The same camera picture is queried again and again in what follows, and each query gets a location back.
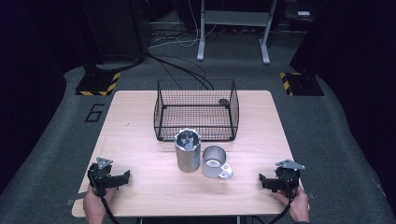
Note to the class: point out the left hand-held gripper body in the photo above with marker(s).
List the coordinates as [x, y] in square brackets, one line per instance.
[99, 179]

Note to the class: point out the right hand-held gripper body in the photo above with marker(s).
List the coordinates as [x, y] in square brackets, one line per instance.
[288, 179]

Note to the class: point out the steel tumbler with clear lid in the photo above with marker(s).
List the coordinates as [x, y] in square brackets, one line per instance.
[187, 158]

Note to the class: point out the person's left hand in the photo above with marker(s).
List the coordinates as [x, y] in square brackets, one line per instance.
[95, 208]

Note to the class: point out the person's right hand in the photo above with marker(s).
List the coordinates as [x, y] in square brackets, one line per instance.
[299, 207]

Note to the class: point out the hazard-striped black stand base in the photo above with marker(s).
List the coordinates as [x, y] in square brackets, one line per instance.
[98, 84]
[300, 84]

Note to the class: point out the black cabinet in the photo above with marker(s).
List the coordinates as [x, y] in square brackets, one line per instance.
[115, 31]

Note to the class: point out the small white box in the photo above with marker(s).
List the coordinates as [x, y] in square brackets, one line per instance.
[303, 13]

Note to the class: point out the grey metal bracket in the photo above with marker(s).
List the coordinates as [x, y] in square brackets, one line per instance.
[77, 197]

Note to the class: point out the grey metal desk frame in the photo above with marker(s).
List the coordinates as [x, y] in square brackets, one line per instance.
[236, 18]

